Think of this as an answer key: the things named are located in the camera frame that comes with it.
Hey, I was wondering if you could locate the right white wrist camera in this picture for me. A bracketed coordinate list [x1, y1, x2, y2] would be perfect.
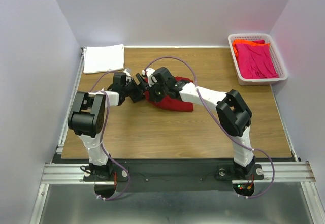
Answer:
[142, 68, 157, 87]

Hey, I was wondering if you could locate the pink t shirt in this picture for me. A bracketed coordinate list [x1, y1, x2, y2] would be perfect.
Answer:
[236, 40, 279, 79]

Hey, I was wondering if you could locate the dark red t shirt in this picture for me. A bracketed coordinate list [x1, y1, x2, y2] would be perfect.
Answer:
[144, 91, 193, 112]

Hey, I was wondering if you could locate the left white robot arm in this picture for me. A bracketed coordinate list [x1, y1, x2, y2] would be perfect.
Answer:
[67, 70, 146, 181]

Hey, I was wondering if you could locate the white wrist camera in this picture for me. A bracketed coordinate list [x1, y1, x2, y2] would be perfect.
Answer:
[123, 68, 132, 79]
[142, 68, 157, 87]

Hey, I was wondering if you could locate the white plastic basket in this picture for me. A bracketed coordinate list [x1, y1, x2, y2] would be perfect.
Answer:
[228, 33, 288, 86]

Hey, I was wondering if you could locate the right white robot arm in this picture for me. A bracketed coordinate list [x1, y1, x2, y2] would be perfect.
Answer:
[142, 67, 255, 178]

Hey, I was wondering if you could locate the orange t shirt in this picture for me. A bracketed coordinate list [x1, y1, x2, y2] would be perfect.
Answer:
[232, 39, 271, 58]

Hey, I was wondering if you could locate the folded white t shirt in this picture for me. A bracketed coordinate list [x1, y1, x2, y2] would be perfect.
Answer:
[83, 44, 124, 74]

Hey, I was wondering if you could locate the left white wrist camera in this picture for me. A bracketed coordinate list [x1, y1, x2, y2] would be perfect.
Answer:
[123, 68, 132, 79]

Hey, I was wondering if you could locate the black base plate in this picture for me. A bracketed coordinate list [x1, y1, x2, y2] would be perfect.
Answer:
[80, 158, 264, 196]

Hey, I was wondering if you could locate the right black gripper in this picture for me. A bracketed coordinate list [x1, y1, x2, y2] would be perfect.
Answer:
[145, 78, 168, 104]

